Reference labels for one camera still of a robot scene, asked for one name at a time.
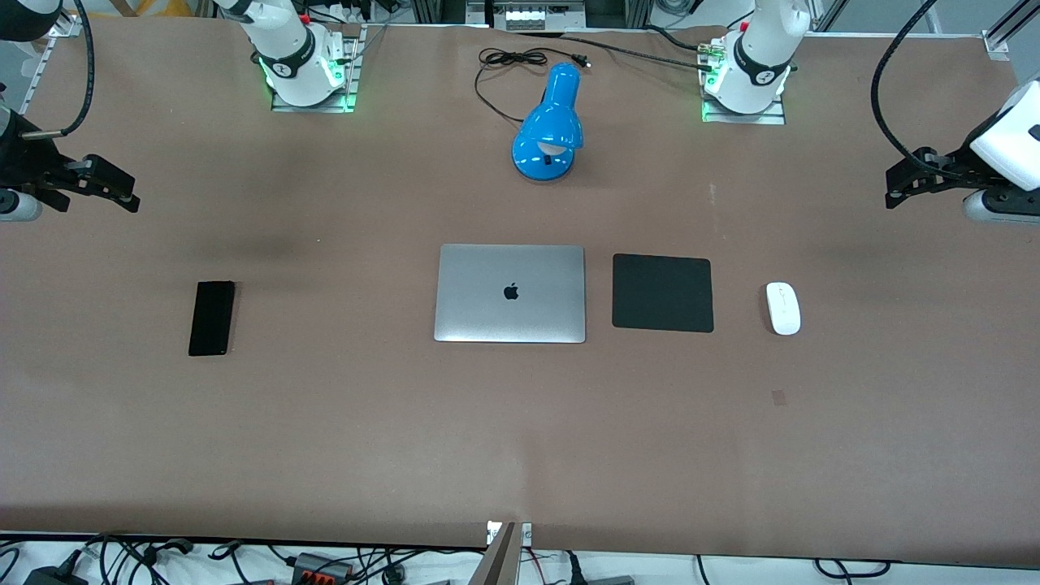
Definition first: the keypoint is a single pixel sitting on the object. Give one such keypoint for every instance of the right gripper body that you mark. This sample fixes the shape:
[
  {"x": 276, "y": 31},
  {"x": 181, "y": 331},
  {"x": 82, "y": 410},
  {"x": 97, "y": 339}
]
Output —
[{"x": 18, "y": 161}]

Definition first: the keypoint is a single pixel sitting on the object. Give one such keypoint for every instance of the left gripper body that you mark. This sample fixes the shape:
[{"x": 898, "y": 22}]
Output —
[{"x": 957, "y": 166}]

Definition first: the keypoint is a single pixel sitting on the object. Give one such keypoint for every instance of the black smartphone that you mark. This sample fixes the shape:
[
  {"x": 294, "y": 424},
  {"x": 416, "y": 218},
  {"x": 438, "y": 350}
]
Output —
[{"x": 212, "y": 318}]

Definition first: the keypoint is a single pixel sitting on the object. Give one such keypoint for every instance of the white computer mouse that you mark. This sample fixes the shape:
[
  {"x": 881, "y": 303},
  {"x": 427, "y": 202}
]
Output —
[{"x": 783, "y": 309}]

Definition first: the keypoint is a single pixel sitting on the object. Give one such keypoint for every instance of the black mouse pad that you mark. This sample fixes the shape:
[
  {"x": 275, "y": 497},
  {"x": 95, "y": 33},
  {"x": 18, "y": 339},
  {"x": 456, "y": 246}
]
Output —
[{"x": 662, "y": 292}]

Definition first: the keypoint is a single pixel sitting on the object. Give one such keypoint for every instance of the blue desk lamp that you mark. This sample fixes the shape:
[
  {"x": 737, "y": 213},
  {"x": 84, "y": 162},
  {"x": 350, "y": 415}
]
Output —
[{"x": 548, "y": 130}]

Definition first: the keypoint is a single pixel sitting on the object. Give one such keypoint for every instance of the black power adapter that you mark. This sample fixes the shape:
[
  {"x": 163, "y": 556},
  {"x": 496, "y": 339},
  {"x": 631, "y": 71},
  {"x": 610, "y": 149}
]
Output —
[{"x": 53, "y": 575}]

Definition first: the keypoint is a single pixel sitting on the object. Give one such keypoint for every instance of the silver closed laptop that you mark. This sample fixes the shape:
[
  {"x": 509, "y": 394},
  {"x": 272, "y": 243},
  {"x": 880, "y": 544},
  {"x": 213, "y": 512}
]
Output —
[{"x": 510, "y": 294}]

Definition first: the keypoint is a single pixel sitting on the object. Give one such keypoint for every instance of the white terminal block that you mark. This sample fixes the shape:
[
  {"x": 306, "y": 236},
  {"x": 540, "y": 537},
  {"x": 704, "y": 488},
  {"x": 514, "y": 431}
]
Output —
[{"x": 532, "y": 15}]

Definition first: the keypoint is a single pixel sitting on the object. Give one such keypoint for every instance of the grey orange connector block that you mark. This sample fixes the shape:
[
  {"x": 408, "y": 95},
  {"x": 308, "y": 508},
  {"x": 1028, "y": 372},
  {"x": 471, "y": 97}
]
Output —
[{"x": 321, "y": 566}]

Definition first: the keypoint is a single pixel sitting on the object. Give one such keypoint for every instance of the perforated metal rail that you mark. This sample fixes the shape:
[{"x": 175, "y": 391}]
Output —
[{"x": 45, "y": 69}]

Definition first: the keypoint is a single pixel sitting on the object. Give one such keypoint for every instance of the aluminium frame profile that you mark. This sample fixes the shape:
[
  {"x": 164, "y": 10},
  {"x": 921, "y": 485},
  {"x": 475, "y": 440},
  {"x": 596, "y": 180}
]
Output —
[{"x": 1007, "y": 28}]

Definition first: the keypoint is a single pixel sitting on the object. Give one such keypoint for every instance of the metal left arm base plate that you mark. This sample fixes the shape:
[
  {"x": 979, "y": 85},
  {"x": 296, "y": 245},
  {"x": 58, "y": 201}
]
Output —
[{"x": 772, "y": 116}]

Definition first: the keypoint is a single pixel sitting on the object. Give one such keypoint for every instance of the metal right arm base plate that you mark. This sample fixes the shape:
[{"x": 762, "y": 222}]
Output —
[{"x": 280, "y": 101}]

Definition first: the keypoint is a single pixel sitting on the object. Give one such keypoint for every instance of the aluminium camera post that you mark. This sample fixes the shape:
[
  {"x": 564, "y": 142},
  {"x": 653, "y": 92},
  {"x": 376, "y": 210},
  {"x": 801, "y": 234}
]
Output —
[{"x": 504, "y": 561}]

